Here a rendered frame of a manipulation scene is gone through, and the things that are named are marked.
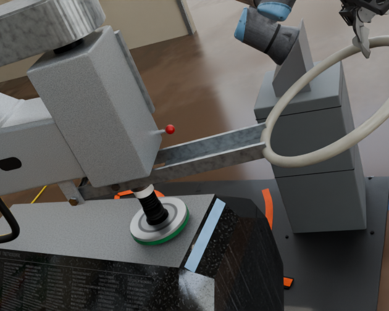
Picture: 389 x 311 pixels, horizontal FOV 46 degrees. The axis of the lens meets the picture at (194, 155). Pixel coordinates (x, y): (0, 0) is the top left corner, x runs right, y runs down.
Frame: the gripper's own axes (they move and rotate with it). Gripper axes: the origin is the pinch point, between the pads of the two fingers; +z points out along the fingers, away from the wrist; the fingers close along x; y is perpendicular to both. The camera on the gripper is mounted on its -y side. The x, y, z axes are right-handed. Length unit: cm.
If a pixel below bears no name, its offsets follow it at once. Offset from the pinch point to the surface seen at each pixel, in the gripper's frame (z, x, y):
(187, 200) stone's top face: 11, 75, 46
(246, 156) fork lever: -2, 50, 9
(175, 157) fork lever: -10, 66, 30
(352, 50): -0.1, 4.6, 11.7
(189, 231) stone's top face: 12, 81, 30
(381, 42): -0.4, 1.3, 1.3
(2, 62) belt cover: -67, 79, 20
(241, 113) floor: 85, 6, 261
